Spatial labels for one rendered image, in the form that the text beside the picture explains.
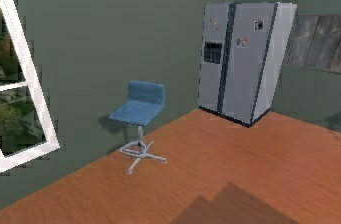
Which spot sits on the blue swivel stool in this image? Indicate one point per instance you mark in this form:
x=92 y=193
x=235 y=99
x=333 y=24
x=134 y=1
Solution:
x=138 y=110

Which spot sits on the grey two-door fridge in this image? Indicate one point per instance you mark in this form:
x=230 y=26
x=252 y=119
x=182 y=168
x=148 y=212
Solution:
x=244 y=66

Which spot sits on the white framed window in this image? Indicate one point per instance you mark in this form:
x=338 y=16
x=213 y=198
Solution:
x=8 y=100

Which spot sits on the grey wooden wall picture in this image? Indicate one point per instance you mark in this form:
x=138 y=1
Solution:
x=328 y=43

